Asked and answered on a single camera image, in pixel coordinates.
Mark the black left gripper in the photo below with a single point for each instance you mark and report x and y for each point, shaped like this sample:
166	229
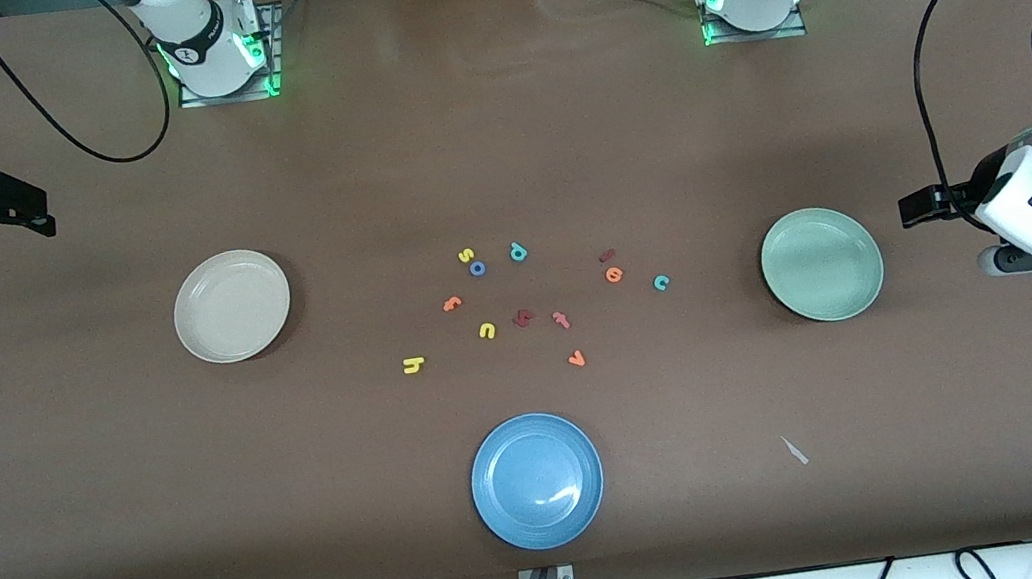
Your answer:
967	194

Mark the teal foam letter c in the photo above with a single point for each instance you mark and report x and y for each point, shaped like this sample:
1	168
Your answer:
657	284

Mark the orange foam letter e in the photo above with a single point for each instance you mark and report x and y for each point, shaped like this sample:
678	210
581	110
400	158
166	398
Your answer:
614	275

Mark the dark red foam bar letter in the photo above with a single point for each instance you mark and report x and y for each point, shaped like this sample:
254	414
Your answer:
607	255

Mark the yellow foam letter h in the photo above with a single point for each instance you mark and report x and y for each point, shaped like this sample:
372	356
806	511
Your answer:
414	365

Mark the orange foam letter r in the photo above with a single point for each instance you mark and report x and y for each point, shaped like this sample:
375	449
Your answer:
451	304

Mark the blue foam letter o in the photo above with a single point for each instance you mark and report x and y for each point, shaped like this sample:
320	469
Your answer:
471	271

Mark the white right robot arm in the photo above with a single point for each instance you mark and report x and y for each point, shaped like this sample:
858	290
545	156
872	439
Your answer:
202	31

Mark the green round plate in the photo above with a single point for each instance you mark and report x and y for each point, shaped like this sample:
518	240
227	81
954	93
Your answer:
822	265

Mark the beige round plate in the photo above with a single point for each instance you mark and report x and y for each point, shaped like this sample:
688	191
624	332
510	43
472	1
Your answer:
231	306

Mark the small white paper scrap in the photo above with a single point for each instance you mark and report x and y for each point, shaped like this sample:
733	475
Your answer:
794	450

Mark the table cover sheet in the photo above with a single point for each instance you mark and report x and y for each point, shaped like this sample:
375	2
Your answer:
100	489

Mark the orange foam letter v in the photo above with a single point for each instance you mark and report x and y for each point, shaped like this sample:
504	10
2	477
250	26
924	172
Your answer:
576	359

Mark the pink foam letter t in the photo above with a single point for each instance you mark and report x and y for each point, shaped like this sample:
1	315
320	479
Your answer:
561	320

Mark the teal foam letter p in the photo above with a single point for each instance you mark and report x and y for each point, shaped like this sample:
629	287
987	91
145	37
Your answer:
518	252

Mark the yellow foam letter u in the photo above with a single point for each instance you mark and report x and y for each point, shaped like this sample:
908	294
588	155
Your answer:
482	332

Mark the yellow foam letter s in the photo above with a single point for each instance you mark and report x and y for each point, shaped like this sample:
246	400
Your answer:
467	256

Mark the blue round plate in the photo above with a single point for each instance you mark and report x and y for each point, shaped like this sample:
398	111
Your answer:
537	481

